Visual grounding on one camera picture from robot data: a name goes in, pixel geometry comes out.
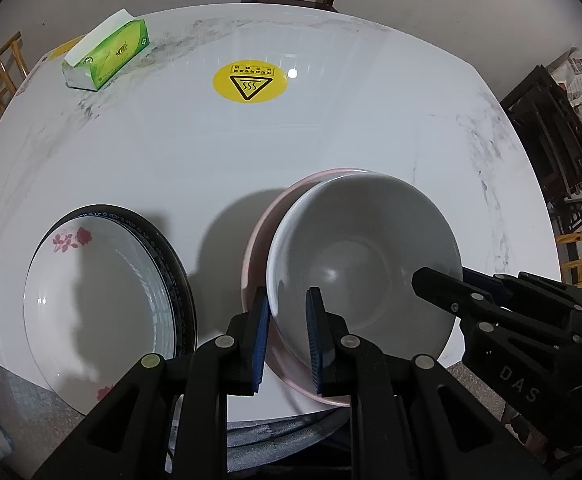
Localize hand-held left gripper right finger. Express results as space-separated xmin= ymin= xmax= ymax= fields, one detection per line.
xmin=305 ymin=287 xmax=554 ymax=480

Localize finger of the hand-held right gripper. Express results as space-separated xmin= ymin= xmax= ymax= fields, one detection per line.
xmin=411 ymin=266 xmax=582 ymax=349
xmin=462 ymin=267 xmax=582 ymax=312

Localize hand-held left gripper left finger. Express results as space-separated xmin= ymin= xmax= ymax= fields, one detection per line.
xmin=31 ymin=286 xmax=272 ymax=480

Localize large pink bowl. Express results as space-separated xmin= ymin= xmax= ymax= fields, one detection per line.
xmin=241 ymin=167 xmax=392 ymax=407

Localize white bowl with cartoon print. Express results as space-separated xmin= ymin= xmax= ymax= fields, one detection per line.
xmin=266 ymin=172 xmax=462 ymax=386

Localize large blue floral plate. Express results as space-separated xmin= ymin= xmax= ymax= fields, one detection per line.
xmin=66 ymin=203 xmax=198 ymax=357

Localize small blue floral plate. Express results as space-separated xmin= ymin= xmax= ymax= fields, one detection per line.
xmin=74 ymin=205 xmax=192 ymax=353

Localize white plate with pink flowers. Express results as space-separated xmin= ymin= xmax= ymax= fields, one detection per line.
xmin=22 ymin=203 xmax=182 ymax=413

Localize bamboo stool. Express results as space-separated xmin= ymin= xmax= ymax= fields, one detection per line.
xmin=556 ymin=220 xmax=582 ymax=293

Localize dark wooden stool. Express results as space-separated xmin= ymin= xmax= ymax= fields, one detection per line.
xmin=551 ymin=197 xmax=582 ymax=233

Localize yellow round warning sticker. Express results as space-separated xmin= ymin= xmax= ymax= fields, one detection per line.
xmin=212 ymin=59 xmax=288 ymax=104
xmin=46 ymin=35 xmax=89 ymax=61

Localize green tissue pack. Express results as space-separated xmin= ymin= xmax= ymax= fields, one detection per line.
xmin=61 ymin=8 xmax=151 ymax=92

